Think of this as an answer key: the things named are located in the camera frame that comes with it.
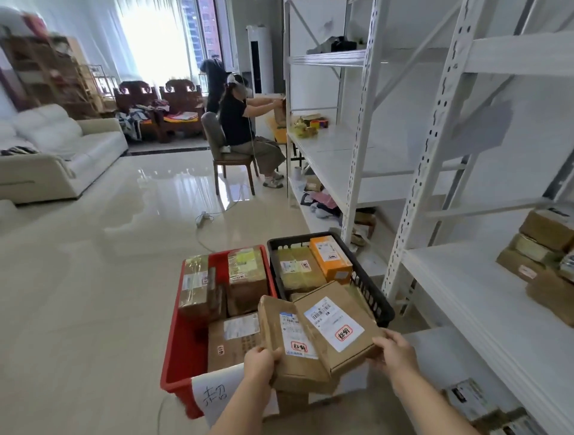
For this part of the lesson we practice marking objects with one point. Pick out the person's left hand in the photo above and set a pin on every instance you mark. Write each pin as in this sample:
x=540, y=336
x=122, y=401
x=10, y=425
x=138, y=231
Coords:
x=258, y=365

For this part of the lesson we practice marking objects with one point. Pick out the white leather sofa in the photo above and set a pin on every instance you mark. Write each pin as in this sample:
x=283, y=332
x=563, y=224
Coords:
x=54, y=152

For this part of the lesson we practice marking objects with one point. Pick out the black plastic crate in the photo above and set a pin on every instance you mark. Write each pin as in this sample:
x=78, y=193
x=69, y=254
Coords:
x=372, y=291

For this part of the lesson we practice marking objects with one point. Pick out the person's right forearm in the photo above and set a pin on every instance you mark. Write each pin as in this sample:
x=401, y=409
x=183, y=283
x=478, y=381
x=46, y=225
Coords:
x=432, y=408

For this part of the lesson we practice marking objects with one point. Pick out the narrow brown cardboard parcel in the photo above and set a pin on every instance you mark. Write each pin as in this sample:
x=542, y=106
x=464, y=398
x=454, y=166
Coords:
x=296, y=363

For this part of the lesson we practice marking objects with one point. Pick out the white metal shelving unit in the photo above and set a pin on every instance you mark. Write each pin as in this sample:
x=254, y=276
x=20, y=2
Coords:
x=448, y=134

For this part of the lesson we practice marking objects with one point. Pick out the black hanging garment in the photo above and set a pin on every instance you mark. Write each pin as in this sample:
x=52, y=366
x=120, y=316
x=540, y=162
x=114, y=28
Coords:
x=214, y=80

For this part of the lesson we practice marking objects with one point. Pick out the white handwritten paper sheet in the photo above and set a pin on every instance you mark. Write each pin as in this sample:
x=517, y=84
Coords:
x=215, y=394

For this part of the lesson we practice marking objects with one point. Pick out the pile of yellow toys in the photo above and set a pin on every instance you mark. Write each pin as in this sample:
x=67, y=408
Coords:
x=307, y=125

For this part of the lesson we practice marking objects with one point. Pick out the taped brown cardboard parcel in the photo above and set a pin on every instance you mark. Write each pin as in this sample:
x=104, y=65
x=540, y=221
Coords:
x=197, y=287

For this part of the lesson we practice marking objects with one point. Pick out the orange cardboard parcel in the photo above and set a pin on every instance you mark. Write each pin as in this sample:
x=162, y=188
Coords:
x=331, y=260

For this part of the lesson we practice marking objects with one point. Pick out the carved wooden chair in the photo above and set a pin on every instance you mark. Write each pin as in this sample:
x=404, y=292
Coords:
x=181, y=101
x=134, y=101

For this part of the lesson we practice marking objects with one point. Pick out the black object on shelf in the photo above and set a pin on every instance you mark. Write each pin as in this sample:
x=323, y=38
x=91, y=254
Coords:
x=343, y=44

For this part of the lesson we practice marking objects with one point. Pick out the white standing air conditioner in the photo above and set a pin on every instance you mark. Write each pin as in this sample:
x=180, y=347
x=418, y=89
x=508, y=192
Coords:
x=260, y=58

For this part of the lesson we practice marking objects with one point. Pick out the person's right hand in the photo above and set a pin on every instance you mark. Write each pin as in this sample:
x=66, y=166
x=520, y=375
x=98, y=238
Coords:
x=401, y=358

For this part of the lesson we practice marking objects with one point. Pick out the white power strip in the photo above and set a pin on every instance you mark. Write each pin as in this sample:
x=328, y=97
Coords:
x=202, y=219

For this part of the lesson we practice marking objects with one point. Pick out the brown parcel with yellow label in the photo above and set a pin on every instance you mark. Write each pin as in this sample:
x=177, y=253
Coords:
x=246, y=282

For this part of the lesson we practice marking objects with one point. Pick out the brown paper bag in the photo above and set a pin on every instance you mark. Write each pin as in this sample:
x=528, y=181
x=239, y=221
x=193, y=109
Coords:
x=280, y=112

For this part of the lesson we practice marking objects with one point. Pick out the person's right thumb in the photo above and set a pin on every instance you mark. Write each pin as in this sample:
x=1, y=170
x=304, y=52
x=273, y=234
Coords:
x=384, y=339

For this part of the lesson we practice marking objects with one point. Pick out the person's left thumb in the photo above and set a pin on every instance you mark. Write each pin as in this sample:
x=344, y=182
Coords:
x=271, y=356

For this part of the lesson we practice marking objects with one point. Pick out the wooden display shelf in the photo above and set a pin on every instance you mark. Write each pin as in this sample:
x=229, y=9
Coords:
x=45, y=76

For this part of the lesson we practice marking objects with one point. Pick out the red plastic crate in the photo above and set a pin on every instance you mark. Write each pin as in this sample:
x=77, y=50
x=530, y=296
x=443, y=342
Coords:
x=184, y=349

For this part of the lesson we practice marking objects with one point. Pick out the olive taped cardboard parcel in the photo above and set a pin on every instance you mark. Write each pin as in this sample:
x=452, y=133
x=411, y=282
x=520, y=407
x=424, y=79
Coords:
x=298, y=271

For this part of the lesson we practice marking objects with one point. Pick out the brown parcel with white label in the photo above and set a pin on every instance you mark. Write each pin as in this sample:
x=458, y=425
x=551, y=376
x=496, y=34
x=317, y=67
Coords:
x=231, y=340

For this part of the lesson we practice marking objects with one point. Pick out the pile of bags under shelf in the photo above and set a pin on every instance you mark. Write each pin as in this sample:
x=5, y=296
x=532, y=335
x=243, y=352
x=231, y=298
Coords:
x=320, y=201

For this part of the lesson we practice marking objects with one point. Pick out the grey upholstered chair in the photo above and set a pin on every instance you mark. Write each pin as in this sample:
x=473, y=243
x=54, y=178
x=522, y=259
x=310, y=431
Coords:
x=215, y=139

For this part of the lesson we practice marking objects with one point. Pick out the person's left forearm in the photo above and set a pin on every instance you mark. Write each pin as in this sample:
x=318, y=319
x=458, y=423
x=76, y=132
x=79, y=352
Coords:
x=240, y=410

